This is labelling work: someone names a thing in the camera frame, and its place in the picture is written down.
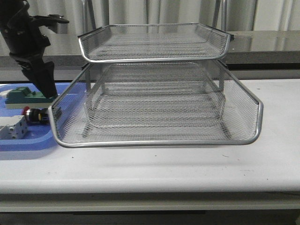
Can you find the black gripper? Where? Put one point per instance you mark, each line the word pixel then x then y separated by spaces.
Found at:
pixel 27 44

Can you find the red emergency stop button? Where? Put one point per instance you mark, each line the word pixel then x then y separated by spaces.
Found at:
pixel 34 115

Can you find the silver mesh tray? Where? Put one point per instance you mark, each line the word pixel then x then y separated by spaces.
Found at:
pixel 243 112
pixel 154 42
pixel 170 110

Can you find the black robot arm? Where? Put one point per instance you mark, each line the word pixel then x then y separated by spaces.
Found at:
pixel 12 7

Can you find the green terminal block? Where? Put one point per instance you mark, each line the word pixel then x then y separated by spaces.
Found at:
pixel 22 97

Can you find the white circuit breaker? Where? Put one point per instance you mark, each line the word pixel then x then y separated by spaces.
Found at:
pixel 14 127

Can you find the blue plastic tray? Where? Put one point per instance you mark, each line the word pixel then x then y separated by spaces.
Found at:
pixel 38 137

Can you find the white curtain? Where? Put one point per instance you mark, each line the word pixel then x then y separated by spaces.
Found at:
pixel 242 15

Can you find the grey stone counter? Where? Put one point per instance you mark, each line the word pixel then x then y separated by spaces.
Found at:
pixel 249 50

